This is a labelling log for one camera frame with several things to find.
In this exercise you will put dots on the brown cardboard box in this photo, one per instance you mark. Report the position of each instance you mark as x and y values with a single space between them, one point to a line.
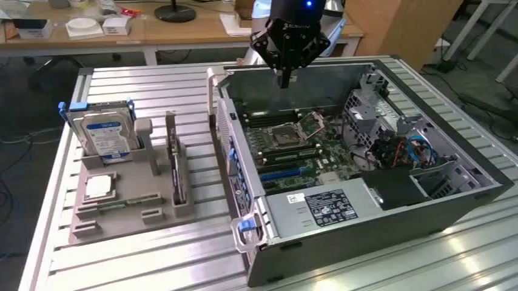
245 9

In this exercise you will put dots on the installed black RAM stick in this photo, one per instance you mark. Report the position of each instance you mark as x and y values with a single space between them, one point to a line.
291 155

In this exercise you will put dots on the black office chair base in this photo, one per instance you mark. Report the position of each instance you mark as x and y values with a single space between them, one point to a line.
52 65

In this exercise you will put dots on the white paper stack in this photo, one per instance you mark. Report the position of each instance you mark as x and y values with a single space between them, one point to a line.
237 25

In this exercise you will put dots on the hard disk in blue caddy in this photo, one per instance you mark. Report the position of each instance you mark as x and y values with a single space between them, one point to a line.
103 136

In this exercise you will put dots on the CPU socket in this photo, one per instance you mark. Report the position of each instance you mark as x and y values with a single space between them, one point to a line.
285 135

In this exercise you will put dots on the white box with black top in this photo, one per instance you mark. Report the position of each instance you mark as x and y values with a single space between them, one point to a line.
32 28

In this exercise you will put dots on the black round lamp base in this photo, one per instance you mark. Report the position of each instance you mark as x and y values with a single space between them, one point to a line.
175 13

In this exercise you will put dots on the open black PC case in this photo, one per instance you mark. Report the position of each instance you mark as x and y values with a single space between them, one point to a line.
364 242

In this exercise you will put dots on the open socket cover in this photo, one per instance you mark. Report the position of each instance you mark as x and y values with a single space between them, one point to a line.
313 122

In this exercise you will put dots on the grey power supply unit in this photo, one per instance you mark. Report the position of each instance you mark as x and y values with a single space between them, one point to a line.
323 209

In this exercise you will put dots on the small white cardboard box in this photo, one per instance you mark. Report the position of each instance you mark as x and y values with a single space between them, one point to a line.
117 25

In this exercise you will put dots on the red packet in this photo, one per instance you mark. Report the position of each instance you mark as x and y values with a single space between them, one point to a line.
133 12

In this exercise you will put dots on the white table frame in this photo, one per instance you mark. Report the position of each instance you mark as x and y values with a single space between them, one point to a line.
461 36

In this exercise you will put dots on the green RAM stick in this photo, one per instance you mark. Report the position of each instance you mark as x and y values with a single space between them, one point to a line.
122 203

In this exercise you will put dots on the blue case latch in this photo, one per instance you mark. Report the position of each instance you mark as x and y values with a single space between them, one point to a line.
246 226

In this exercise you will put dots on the gpu card with metal bracket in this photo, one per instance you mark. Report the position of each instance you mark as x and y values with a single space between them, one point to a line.
177 169

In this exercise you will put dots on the white box with round top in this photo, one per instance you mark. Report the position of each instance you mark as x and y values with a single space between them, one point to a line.
85 28

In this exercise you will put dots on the wooden cabinet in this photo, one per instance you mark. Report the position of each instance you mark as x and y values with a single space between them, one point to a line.
413 30

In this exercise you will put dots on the long blue expansion slot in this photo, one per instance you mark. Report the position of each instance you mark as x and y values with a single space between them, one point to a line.
283 175

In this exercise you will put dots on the grey printed parts rack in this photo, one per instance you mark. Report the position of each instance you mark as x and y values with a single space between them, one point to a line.
134 194

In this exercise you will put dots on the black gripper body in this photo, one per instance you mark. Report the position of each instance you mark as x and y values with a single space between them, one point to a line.
295 27

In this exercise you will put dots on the black power adapter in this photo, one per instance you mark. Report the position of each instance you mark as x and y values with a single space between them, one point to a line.
446 66

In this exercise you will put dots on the clear plastic bag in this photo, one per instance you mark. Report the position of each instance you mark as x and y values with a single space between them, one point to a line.
109 6

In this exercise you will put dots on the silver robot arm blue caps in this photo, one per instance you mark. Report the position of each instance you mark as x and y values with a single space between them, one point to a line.
259 9

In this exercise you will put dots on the wooden desk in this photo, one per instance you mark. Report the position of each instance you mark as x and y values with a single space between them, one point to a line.
182 33

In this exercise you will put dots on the metal disk bay cage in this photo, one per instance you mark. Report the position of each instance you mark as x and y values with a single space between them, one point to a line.
369 121

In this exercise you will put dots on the silver CPU chip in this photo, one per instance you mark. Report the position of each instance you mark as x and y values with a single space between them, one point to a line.
99 186

